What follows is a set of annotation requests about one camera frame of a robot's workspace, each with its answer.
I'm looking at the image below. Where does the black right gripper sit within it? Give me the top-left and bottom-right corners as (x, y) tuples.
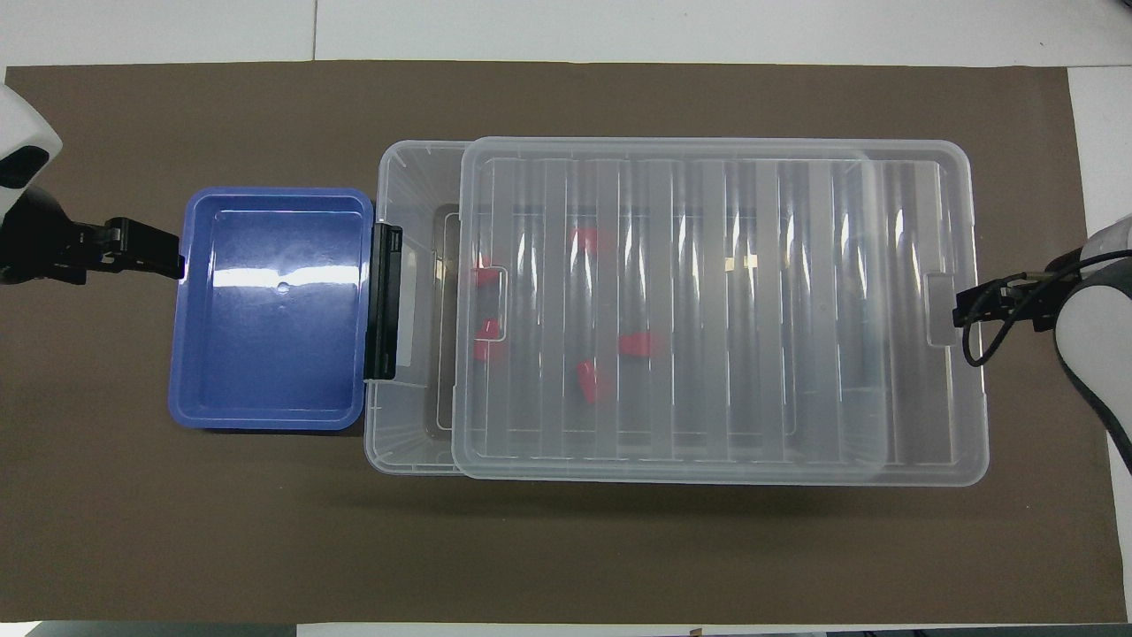
(953, 257), (1084, 333)

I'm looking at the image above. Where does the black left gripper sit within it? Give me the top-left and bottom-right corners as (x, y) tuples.
(0, 190), (187, 286)

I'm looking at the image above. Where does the clear ribbed plastic lid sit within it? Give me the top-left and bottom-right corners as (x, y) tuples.
(451, 135), (990, 487)

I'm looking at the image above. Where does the blue plastic tray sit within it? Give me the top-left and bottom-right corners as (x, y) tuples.
(168, 187), (374, 432)

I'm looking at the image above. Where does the black box latch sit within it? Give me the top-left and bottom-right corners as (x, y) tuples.
(364, 223), (405, 383)

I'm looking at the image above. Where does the clear plastic storage box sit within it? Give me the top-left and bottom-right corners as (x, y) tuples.
(364, 139), (892, 479)

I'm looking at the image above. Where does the brown table mat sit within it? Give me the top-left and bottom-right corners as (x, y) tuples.
(0, 60), (1128, 625)

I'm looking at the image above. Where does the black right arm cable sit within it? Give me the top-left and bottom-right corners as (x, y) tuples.
(962, 248), (1132, 368)

